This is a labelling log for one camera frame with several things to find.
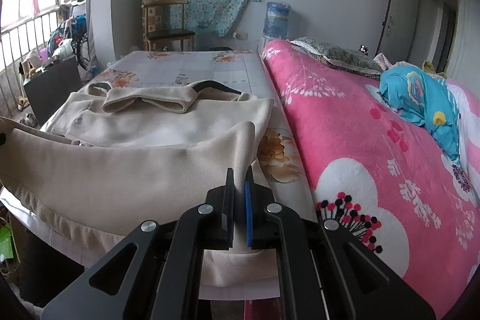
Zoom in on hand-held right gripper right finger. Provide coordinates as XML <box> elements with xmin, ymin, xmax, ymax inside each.
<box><xmin>244</xmin><ymin>179</ymin><xmax>437</xmax><ymax>320</ymax></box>

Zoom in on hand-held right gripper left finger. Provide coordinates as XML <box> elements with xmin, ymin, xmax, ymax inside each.
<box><xmin>40</xmin><ymin>167</ymin><xmax>236</xmax><ymax>320</ymax></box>

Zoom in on beige zip jacket black trim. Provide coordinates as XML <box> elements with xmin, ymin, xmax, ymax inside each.
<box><xmin>0</xmin><ymin>80</ymin><xmax>276</xmax><ymax>287</ymax></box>

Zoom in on pink floral blanket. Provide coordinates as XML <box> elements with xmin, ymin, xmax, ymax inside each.
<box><xmin>260</xmin><ymin>39</ymin><xmax>480</xmax><ymax>319</ymax></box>

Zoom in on plaid floral tablecloth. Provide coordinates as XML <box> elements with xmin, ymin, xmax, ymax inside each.
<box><xmin>37</xmin><ymin>50</ymin><xmax>319</xmax><ymax>302</ymax></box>

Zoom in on grey floral pillow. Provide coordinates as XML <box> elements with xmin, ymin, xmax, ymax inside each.
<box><xmin>289</xmin><ymin>37</ymin><xmax>383</xmax><ymax>79</ymax></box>

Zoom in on wooden chair dark seat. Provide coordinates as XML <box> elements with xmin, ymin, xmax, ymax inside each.
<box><xmin>140</xmin><ymin>0</ymin><xmax>196</xmax><ymax>51</ymax></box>

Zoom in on blue water jug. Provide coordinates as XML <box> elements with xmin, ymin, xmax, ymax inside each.
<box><xmin>262</xmin><ymin>1</ymin><xmax>292</xmax><ymax>39</ymax></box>

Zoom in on patterned box stack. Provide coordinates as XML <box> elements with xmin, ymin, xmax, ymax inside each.
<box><xmin>142</xmin><ymin>0</ymin><xmax>166</xmax><ymax>51</ymax></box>

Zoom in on blue cartoon print cloth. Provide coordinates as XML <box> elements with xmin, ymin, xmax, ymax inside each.
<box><xmin>379</xmin><ymin>65</ymin><xmax>462</xmax><ymax>165</ymax></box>

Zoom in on black cabinet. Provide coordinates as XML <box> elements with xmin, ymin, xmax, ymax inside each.
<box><xmin>23</xmin><ymin>55</ymin><xmax>83</xmax><ymax>126</ymax></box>

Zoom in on row of shoes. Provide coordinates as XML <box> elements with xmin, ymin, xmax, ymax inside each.
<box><xmin>15</xmin><ymin>97</ymin><xmax>38</xmax><ymax>127</ymax></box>

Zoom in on green paper bag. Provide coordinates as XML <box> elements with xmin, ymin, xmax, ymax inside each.
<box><xmin>0</xmin><ymin>224</ymin><xmax>16</xmax><ymax>262</ymax></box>

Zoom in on cluttered pile of belongings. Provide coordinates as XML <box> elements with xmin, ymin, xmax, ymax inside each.
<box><xmin>22</xmin><ymin>14</ymin><xmax>92</xmax><ymax>75</ymax></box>

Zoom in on grey door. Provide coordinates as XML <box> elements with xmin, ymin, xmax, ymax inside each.
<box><xmin>380</xmin><ymin>0</ymin><xmax>422</xmax><ymax>56</ymax></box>

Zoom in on metal window railing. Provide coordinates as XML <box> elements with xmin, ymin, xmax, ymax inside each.
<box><xmin>0</xmin><ymin>13</ymin><xmax>61</xmax><ymax>118</ymax></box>

